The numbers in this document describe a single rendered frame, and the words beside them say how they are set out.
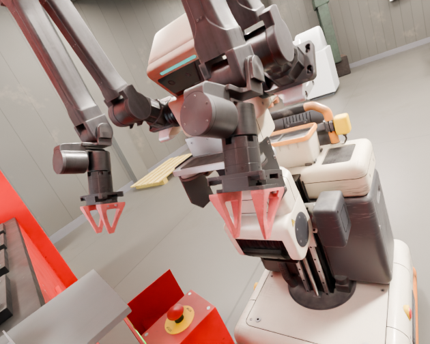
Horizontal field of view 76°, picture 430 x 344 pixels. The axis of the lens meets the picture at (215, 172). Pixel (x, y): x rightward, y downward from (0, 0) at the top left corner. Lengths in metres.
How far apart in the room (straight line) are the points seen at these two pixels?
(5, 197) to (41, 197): 2.10
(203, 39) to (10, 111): 4.44
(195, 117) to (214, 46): 0.12
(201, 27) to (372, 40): 8.35
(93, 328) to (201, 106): 0.32
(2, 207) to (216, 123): 2.36
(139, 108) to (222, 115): 0.47
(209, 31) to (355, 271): 1.05
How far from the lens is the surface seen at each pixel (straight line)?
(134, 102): 0.80
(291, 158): 1.06
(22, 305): 1.00
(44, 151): 4.78
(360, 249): 1.17
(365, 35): 8.73
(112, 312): 0.44
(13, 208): 2.62
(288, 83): 0.65
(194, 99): 0.37
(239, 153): 0.40
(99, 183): 0.73
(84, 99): 0.76
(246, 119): 0.41
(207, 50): 0.44
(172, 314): 0.68
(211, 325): 0.69
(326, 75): 6.07
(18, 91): 4.91
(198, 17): 0.44
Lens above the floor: 1.23
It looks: 18 degrees down
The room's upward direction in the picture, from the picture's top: 24 degrees counter-clockwise
